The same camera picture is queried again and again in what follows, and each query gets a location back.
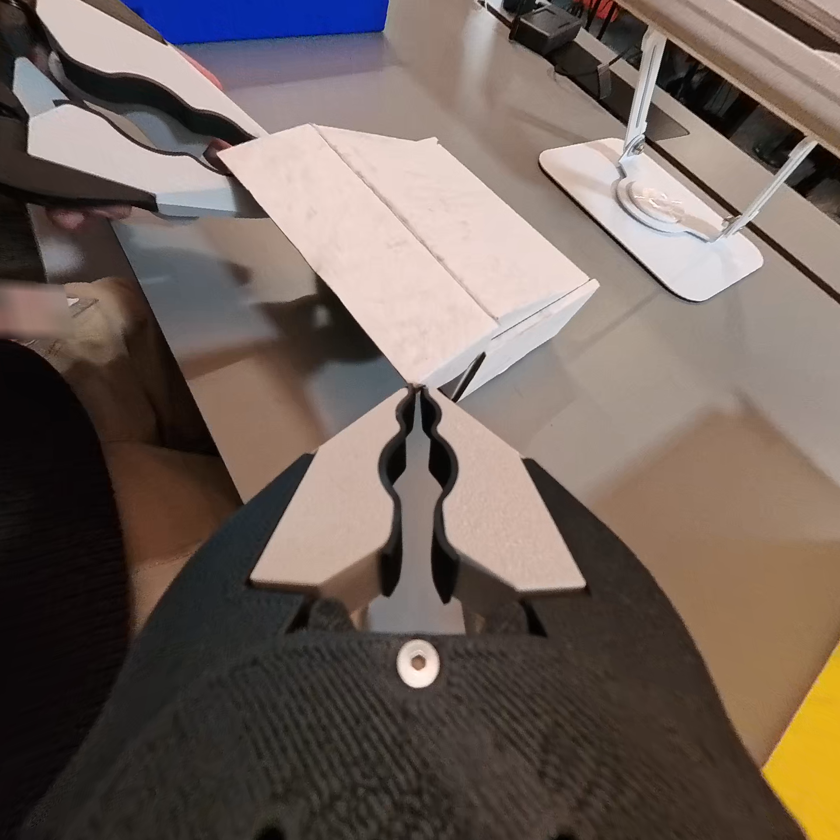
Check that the person's dark clothing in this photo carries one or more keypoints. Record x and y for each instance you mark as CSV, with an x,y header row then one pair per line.
x,y
52,590

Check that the yellow plastic bin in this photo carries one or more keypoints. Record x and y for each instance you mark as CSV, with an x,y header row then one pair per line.
x,y
810,774

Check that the black power adapter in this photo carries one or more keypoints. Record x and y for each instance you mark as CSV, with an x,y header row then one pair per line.
x,y
544,27

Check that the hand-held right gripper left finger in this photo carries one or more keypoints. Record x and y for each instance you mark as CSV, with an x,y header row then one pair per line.
x,y
328,525

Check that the person's tan trousers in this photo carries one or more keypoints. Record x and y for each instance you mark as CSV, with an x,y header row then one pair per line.
x,y
170,512

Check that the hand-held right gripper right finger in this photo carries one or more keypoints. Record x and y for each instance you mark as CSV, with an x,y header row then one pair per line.
x,y
512,525

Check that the person's left hand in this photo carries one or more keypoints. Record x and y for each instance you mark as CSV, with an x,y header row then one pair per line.
x,y
85,215

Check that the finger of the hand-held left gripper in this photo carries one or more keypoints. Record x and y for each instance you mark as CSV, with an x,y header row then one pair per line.
x,y
98,157
131,46

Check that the blue plastic bin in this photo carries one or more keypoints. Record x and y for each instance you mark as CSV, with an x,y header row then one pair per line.
x,y
262,19

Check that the white cardboard mailer box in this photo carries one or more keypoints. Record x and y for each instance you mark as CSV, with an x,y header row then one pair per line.
x,y
394,249

